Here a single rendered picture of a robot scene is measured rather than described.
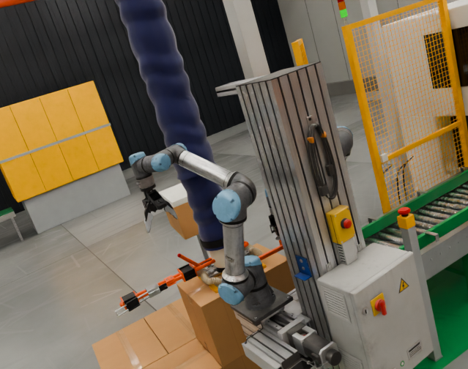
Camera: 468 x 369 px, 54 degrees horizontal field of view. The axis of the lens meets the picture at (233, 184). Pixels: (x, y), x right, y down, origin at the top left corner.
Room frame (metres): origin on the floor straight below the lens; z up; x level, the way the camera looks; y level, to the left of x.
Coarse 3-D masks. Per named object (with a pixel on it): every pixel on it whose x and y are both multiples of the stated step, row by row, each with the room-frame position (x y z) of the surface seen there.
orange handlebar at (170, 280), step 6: (246, 246) 2.53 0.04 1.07; (282, 246) 2.34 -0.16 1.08; (270, 252) 2.31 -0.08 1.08; (276, 252) 2.33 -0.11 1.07; (210, 258) 2.48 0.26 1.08; (204, 264) 2.43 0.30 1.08; (168, 276) 2.41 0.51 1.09; (174, 276) 2.40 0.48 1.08; (180, 276) 2.37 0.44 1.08; (162, 282) 2.37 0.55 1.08; (168, 282) 2.35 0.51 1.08; (174, 282) 2.36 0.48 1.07; (138, 294) 2.32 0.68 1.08; (120, 306) 2.26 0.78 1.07
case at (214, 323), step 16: (272, 256) 2.55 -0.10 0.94; (272, 272) 2.40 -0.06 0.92; (288, 272) 2.44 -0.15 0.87; (192, 288) 2.46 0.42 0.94; (208, 288) 2.40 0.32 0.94; (288, 288) 2.42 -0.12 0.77; (192, 304) 2.38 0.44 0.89; (208, 304) 2.24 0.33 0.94; (224, 304) 2.27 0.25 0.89; (192, 320) 2.53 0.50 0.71; (208, 320) 2.22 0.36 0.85; (224, 320) 2.26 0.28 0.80; (208, 336) 2.28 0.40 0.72; (224, 336) 2.25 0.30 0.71; (240, 336) 2.28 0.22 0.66; (224, 352) 2.23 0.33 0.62; (240, 352) 2.27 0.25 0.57
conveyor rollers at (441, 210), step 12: (456, 192) 3.54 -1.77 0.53; (432, 204) 3.46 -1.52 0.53; (444, 204) 3.36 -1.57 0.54; (456, 204) 3.27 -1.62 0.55; (420, 216) 3.27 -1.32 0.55; (432, 216) 3.25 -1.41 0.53; (444, 216) 3.16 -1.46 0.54; (384, 228) 3.27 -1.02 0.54; (396, 228) 3.26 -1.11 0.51; (420, 228) 3.08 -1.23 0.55; (372, 240) 3.14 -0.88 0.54; (396, 240) 3.03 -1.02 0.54
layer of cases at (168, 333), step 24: (168, 312) 3.02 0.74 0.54; (120, 336) 2.90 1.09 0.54; (144, 336) 2.80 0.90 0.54; (168, 336) 2.71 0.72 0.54; (192, 336) 2.62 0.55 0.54; (120, 360) 2.60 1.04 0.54; (144, 360) 2.52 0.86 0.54; (168, 360) 2.44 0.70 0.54; (192, 360) 2.37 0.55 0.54; (216, 360) 2.32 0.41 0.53; (240, 360) 2.27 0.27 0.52
